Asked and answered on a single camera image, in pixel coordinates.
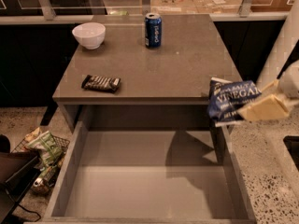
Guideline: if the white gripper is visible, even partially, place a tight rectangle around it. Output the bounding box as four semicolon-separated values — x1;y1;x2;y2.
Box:
237;60;299;121

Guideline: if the blue chip bag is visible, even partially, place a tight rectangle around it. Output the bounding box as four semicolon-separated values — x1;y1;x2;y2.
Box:
207;77;262;127

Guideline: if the grey cabinet with top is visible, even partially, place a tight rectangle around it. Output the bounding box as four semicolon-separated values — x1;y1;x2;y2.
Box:
53;14;241;128

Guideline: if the open grey top drawer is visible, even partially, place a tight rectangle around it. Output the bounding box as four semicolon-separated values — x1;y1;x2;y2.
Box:
41;105;257;224

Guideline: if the green chip bag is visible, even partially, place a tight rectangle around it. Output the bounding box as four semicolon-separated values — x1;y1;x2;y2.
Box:
25;131;63;167

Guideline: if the blue soda can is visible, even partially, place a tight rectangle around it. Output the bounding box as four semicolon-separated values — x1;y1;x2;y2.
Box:
145;13;162;49

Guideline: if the cardboard box left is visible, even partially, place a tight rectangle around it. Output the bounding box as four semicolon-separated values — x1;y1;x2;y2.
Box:
150;0;197;14

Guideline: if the dark chocolate bar wrapper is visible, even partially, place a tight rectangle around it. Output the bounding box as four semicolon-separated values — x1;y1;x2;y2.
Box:
81;75;121;92

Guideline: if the white bowl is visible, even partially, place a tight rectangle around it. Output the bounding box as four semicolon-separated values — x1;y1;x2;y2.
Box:
72;22;106;49

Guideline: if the metal can in basket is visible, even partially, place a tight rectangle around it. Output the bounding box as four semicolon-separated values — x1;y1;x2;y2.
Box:
32;178;50;195

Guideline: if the black wire basket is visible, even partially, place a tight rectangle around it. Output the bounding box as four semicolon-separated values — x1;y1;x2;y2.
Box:
12;135;69;188

